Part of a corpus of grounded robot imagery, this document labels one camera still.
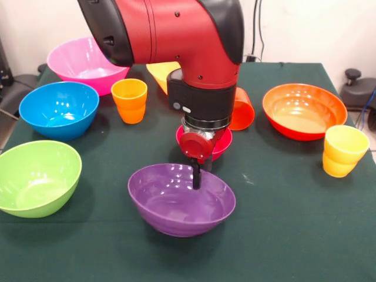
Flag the dark green tablecloth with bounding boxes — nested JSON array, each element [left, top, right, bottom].
[[0, 61, 376, 282]]

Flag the red-orange cup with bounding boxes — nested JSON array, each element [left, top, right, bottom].
[[228, 86, 256, 132]]

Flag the large yellow-orange bowl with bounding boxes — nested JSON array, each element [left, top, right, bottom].
[[145, 61, 182, 96]]

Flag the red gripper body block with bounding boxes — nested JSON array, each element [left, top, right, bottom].
[[179, 126, 229, 165]]

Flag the blue cable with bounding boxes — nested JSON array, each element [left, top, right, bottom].
[[360, 88, 376, 130]]

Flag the orange cup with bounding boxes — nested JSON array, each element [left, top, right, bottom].
[[110, 78, 148, 125]]

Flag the large pink bowl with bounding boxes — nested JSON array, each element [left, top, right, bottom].
[[46, 36, 131, 96]]

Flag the purple bowl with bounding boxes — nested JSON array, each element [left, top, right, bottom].
[[127, 163, 237, 239]]

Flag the blue bowl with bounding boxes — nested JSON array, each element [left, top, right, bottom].
[[18, 81, 100, 142]]

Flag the yellow cup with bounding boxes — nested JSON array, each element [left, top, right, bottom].
[[322, 125, 371, 179]]

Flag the black device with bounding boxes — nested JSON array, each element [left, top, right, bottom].
[[0, 38, 13, 88]]

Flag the shallow red-orange bowl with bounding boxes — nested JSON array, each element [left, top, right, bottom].
[[262, 83, 348, 142]]

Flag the green bowl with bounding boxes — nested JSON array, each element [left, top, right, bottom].
[[0, 140, 83, 219]]

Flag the black hanging cables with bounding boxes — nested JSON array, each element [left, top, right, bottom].
[[245, 0, 267, 63]]

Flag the small crimson bowl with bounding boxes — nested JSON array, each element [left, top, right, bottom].
[[175, 125, 233, 162]]

